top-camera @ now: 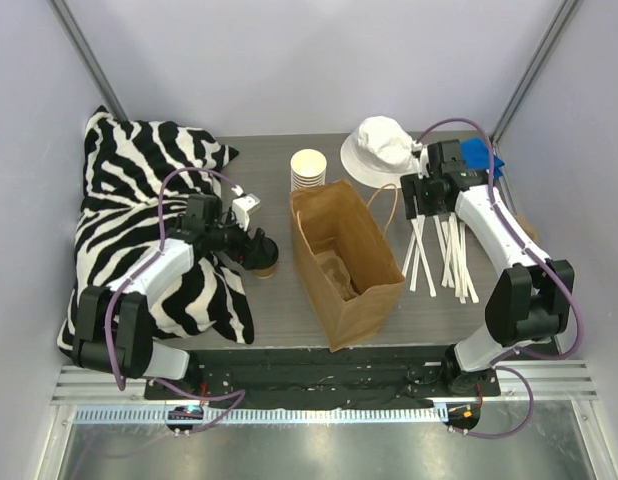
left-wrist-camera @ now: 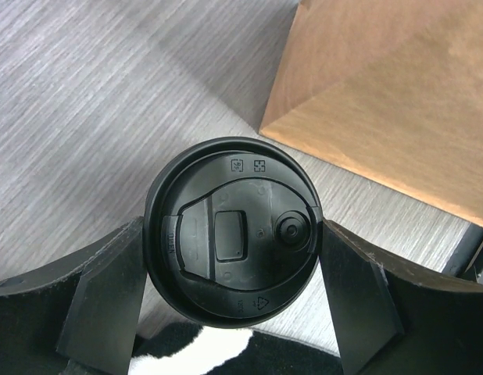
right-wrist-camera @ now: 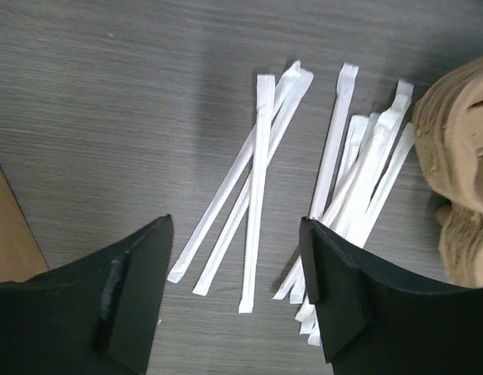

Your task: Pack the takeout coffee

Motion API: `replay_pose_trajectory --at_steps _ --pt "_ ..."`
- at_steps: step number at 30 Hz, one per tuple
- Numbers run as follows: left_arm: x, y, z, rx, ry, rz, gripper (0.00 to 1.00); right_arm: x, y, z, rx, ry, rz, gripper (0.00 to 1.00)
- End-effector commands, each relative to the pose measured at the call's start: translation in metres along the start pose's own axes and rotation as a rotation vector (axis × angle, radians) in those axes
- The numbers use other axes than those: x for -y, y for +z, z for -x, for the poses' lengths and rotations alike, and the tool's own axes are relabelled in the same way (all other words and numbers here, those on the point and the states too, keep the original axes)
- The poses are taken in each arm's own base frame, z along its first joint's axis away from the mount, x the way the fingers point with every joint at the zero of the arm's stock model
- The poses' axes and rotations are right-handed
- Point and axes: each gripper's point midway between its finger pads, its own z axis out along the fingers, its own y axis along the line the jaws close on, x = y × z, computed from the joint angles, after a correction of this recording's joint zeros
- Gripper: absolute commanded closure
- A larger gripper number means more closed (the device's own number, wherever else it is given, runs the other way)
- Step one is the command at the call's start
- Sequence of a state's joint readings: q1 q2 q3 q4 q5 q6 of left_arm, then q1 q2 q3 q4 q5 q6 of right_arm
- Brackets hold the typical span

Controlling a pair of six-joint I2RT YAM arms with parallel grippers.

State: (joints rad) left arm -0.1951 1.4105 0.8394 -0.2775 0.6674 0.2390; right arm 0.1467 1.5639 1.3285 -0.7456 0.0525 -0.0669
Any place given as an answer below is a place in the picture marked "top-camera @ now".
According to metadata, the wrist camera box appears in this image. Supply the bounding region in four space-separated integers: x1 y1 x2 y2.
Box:
232 194 260 231
411 142 430 179

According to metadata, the brown paper coffee cup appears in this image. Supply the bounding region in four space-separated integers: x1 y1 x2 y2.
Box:
252 264 277 279

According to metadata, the blue folded cloth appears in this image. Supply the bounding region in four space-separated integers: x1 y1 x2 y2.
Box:
460 138 505 179

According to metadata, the white bucket hat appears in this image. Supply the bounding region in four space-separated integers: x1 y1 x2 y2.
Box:
340 116 417 188

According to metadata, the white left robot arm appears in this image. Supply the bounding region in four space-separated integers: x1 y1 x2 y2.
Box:
71 194 279 399

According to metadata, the stack of paper cups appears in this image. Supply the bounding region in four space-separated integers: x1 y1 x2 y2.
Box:
290 149 327 191

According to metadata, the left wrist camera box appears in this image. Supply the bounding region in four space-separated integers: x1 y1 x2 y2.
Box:
232 194 260 231

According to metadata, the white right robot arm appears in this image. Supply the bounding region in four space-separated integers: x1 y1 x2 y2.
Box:
400 140 575 395

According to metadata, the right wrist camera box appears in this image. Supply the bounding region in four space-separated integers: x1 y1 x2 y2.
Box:
411 142 430 179

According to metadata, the black plastic cup lid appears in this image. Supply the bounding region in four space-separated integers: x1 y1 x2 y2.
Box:
251 237 279 269

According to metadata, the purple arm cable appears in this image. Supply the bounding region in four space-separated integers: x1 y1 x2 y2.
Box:
416 117 585 441
106 167 248 434

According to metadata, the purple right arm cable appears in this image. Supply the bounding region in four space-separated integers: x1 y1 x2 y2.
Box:
416 117 585 441

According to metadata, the slotted cable duct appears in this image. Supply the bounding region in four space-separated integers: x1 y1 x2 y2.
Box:
73 403 448 425

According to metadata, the brown paper bag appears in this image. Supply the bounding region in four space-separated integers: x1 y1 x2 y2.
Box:
290 179 405 352

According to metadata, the zebra striped pillow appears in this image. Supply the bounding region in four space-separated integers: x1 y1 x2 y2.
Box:
57 107 255 356

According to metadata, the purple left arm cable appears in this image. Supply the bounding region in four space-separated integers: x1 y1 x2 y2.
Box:
106 167 248 434

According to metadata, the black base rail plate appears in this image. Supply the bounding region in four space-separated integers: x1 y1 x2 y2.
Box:
143 343 500 409

